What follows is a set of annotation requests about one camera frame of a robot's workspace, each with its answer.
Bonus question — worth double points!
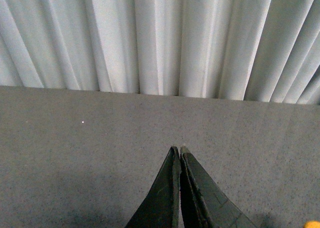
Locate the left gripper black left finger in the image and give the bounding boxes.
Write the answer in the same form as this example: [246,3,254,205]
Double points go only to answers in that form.
[126,146,181,228]

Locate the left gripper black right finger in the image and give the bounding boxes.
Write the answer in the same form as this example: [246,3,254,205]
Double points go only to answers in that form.
[179,145,258,228]

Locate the yellow push button switch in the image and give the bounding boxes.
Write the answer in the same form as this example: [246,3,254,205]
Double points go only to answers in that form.
[303,220,320,228]

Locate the white pleated curtain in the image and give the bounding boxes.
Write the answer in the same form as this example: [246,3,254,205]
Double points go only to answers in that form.
[0,0,320,104]

